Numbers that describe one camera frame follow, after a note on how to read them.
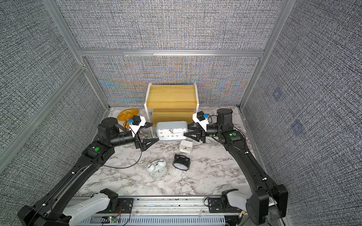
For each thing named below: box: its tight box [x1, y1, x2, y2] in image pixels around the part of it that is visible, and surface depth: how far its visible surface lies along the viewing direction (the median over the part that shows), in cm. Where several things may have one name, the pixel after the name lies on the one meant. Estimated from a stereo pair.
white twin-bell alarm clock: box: [146, 159, 168, 179], surface depth 78 cm
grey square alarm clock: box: [156, 121, 189, 141], surface depth 66 cm
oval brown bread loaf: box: [116, 107, 140, 121], surface depth 112 cm
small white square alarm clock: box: [179, 139, 194, 154], surface depth 92 cm
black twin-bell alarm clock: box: [172, 153, 191, 172], surface depth 81 cm
